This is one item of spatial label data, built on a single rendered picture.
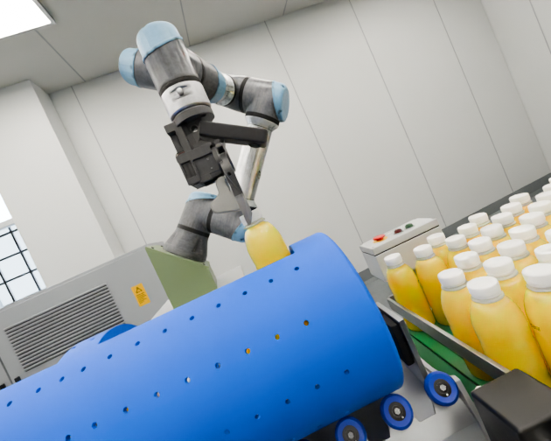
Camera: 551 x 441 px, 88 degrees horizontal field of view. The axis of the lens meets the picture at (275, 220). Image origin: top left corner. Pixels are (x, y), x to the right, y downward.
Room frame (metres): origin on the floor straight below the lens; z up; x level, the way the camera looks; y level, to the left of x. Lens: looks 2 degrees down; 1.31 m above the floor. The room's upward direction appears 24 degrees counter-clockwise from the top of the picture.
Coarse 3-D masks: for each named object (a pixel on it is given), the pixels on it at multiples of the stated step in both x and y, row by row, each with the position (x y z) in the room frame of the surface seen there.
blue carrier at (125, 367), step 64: (320, 256) 0.43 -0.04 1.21; (192, 320) 0.41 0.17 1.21; (256, 320) 0.39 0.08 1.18; (320, 320) 0.37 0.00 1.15; (384, 320) 0.37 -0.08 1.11; (64, 384) 0.40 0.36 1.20; (128, 384) 0.37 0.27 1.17; (192, 384) 0.36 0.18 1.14; (256, 384) 0.36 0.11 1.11; (320, 384) 0.36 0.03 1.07; (384, 384) 0.38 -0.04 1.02
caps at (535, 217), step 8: (544, 192) 0.65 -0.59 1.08; (512, 200) 0.70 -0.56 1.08; (520, 200) 0.69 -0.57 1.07; (528, 200) 0.69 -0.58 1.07; (544, 200) 0.60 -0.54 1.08; (504, 208) 0.66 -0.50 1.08; (512, 208) 0.65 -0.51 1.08; (520, 208) 0.65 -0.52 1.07; (528, 208) 0.61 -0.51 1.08; (536, 208) 0.59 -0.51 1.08; (544, 208) 0.58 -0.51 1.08; (472, 216) 0.71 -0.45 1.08; (480, 216) 0.68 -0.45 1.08; (496, 216) 0.64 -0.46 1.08; (504, 216) 0.61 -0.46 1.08; (512, 216) 0.61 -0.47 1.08; (520, 216) 0.57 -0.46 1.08; (528, 216) 0.56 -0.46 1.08; (536, 216) 0.54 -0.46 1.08; (544, 216) 0.55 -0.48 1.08; (504, 224) 0.61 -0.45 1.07; (536, 224) 0.54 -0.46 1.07
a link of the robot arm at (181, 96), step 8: (192, 80) 0.48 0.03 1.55; (168, 88) 0.47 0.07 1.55; (176, 88) 0.47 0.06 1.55; (184, 88) 0.48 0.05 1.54; (192, 88) 0.48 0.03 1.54; (200, 88) 0.49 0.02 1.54; (168, 96) 0.48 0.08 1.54; (176, 96) 0.47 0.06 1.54; (184, 96) 0.47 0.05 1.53; (192, 96) 0.48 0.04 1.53; (200, 96) 0.48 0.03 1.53; (168, 104) 0.48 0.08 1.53; (176, 104) 0.47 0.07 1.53; (184, 104) 0.47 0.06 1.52; (192, 104) 0.48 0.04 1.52; (200, 104) 0.49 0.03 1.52; (208, 104) 0.50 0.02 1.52; (168, 112) 0.49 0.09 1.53; (176, 112) 0.48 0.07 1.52
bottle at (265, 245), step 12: (252, 228) 0.49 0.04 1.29; (264, 228) 0.49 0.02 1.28; (252, 240) 0.49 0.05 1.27; (264, 240) 0.48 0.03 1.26; (276, 240) 0.49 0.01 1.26; (252, 252) 0.49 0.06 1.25; (264, 252) 0.48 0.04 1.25; (276, 252) 0.48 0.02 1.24; (288, 252) 0.50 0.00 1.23; (264, 264) 0.48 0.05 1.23
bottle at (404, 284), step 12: (396, 276) 0.66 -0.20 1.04; (408, 276) 0.65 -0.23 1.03; (396, 288) 0.66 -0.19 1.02; (408, 288) 0.65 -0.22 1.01; (420, 288) 0.66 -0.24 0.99; (396, 300) 0.68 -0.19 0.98; (408, 300) 0.65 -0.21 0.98; (420, 300) 0.65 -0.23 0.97; (420, 312) 0.65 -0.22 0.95; (432, 312) 0.67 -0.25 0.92; (408, 324) 0.67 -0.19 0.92
